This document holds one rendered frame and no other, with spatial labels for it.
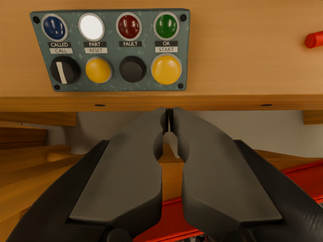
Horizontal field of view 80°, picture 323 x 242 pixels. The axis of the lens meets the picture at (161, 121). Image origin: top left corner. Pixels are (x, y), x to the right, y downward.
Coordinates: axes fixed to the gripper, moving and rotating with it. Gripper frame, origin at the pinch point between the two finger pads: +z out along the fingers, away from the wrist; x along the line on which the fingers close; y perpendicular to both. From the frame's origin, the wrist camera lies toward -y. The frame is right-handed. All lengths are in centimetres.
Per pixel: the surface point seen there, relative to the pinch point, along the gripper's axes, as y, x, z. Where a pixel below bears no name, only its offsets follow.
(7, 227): 33.7, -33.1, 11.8
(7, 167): 42, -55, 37
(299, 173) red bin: 15.4, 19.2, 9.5
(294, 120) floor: 53, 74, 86
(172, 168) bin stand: 17.4, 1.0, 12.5
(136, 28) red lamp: -3.9, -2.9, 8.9
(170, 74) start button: 0.2, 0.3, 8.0
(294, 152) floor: 68, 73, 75
